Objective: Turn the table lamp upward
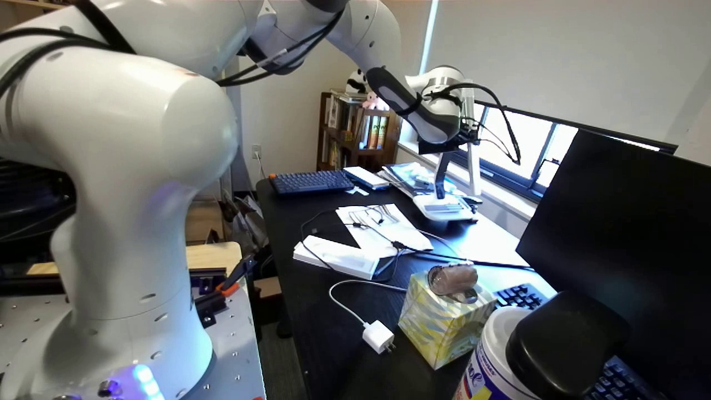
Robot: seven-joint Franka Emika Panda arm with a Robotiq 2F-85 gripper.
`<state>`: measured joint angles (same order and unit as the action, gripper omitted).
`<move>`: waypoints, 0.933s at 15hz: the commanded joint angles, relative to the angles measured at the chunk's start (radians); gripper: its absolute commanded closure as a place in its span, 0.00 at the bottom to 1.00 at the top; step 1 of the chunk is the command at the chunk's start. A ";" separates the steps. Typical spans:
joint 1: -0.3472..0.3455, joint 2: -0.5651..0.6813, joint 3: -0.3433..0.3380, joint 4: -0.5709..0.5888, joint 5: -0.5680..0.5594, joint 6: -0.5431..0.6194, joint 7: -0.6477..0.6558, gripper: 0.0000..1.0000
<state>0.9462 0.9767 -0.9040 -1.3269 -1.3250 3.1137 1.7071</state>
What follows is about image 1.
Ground black robot cable pair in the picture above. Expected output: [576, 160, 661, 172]
[0, 0, 140, 99]

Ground dark blue handled tool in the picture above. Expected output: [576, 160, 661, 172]
[187, 265, 259, 329]

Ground stack of books and papers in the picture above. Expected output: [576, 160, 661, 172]
[343, 160, 448, 202]

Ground white folding desk lamp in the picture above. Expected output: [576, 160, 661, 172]
[411, 135, 484, 226]

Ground beige roller window blind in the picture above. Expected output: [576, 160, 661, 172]
[434, 0, 711, 146]

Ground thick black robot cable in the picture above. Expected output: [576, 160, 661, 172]
[213, 5, 348, 88]

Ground white charger cable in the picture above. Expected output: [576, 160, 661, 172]
[325, 276, 411, 334]

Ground dark wooden bookshelf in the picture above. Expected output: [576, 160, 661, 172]
[315, 88, 405, 175]

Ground black computer monitor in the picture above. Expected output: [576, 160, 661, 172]
[508, 129, 711, 400]

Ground white USB wall charger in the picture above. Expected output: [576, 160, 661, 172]
[361, 317, 399, 357]

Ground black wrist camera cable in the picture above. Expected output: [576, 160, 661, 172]
[442, 80, 524, 167]

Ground yellow label wipes canister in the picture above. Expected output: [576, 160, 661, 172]
[451, 305, 541, 400]

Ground white printed paper manual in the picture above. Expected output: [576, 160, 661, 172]
[333, 199, 435, 256]

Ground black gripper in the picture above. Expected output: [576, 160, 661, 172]
[451, 94, 484, 148]

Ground white perforated mounting plate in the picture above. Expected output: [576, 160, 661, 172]
[0, 291, 269, 400]

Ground thin black cable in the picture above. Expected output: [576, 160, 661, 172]
[295, 209, 351, 276]

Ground long white cardboard box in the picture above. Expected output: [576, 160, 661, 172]
[292, 232, 383, 281]

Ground short black cord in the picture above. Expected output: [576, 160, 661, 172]
[350, 207, 400, 230]

